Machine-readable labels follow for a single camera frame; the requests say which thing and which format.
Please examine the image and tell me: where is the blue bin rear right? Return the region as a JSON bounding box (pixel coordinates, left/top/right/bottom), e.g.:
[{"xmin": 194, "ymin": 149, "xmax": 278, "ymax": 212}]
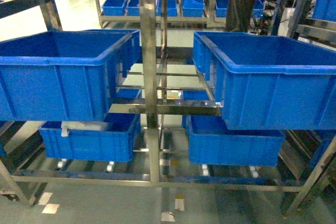
[{"xmin": 193, "ymin": 31, "xmax": 252, "ymax": 81}]

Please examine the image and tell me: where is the lower blue bin right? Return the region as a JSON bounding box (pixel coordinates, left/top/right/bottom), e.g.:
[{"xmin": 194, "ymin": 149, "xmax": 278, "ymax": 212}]
[{"xmin": 185, "ymin": 115, "xmax": 285, "ymax": 166}]

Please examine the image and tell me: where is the lower blue bin left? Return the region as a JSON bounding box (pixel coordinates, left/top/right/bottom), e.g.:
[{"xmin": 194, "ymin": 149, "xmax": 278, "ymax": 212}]
[{"xmin": 39, "ymin": 113, "xmax": 141, "ymax": 162}]

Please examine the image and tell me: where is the large blue bin left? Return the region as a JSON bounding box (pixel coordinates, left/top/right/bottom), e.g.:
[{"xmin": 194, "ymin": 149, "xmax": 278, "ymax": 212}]
[{"xmin": 1, "ymin": 30, "xmax": 140, "ymax": 121}]

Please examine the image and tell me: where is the large blue bin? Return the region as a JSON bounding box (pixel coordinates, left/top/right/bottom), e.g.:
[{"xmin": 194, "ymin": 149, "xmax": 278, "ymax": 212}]
[
  {"xmin": 201, "ymin": 35, "xmax": 335, "ymax": 130},
  {"xmin": 1, "ymin": 30, "xmax": 140, "ymax": 121}
]

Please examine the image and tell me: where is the large blue bin right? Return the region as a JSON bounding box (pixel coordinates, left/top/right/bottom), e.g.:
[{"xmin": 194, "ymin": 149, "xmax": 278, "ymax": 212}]
[{"xmin": 201, "ymin": 35, "xmax": 335, "ymax": 130}]

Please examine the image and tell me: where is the stainless steel rack post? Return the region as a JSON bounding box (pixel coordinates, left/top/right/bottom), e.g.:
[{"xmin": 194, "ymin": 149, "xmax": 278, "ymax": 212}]
[{"xmin": 139, "ymin": 0, "xmax": 160, "ymax": 183}]

